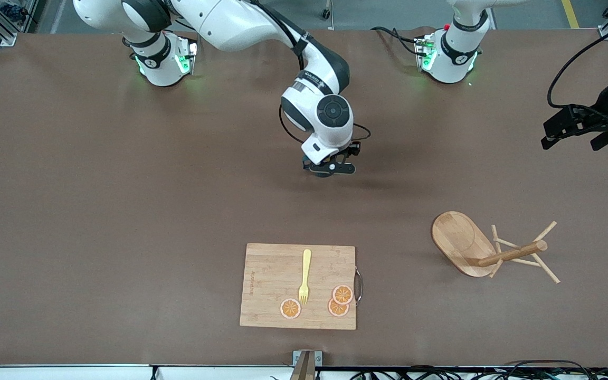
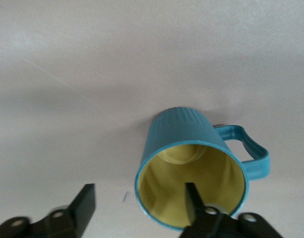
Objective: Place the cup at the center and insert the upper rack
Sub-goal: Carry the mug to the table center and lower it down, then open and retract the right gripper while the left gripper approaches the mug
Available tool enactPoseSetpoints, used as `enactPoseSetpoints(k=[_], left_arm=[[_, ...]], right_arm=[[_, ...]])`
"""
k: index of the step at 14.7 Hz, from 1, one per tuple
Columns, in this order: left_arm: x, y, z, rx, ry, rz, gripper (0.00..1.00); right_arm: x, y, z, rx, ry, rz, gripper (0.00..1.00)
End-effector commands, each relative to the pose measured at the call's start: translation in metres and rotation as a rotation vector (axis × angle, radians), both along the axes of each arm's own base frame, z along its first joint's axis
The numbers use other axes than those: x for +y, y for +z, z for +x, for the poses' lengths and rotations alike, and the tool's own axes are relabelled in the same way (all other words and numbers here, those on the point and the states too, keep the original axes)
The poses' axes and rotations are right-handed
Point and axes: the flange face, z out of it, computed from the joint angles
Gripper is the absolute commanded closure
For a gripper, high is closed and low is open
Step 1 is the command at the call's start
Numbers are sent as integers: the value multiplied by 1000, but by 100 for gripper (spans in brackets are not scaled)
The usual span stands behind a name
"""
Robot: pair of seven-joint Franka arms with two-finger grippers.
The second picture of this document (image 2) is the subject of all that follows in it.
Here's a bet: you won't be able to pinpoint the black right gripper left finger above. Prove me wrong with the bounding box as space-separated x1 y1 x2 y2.
0 183 96 238

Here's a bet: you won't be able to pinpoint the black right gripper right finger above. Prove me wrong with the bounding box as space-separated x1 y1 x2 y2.
179 182 281 238

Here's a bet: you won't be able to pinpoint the teal ribbed cup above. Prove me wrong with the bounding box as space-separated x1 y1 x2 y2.
134 106 271 230

